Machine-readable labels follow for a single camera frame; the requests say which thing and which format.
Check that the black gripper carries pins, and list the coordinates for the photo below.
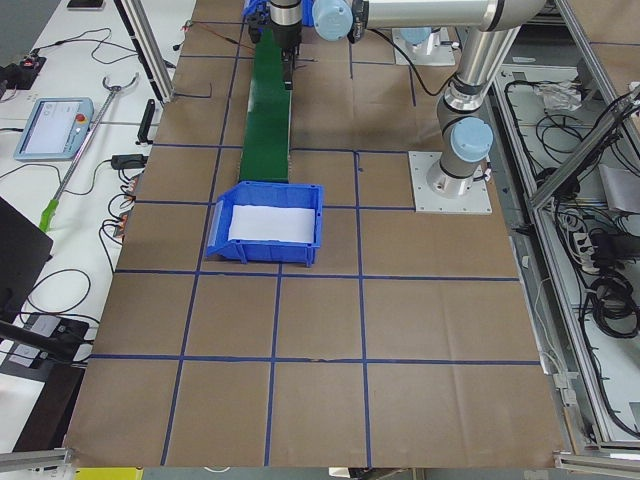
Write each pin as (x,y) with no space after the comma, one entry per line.
(286,41)

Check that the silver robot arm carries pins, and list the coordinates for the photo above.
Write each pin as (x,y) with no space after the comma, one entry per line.
(483,30)
(421,39)

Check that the right blue plastic bin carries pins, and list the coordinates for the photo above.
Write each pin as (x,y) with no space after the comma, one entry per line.
(256,12)

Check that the blue plastic bin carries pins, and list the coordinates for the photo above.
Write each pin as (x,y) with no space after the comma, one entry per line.
(256,12)
(309,196)

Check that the green conveyor belt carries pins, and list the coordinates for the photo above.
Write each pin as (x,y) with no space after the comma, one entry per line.
(266,147)

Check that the white foam pad left bin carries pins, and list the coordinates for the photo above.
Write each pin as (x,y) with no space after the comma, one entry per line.
(267,223)

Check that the left blue plastic bin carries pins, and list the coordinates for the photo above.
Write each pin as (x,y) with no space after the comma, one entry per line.
(309,196)

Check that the black power adapter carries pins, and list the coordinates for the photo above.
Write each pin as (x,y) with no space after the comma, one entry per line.
(128,161)

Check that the blue teach pendant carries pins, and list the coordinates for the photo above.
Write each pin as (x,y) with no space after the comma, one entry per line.
(55,130)

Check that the metal reacher grabber tool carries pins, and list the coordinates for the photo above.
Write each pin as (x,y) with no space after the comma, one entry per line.
(49,212)

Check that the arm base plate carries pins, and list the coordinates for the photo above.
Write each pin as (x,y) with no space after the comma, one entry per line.
(441,56)
(436,192)

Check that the aluminium frame post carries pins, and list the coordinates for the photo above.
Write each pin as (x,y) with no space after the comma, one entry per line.
(137,25)

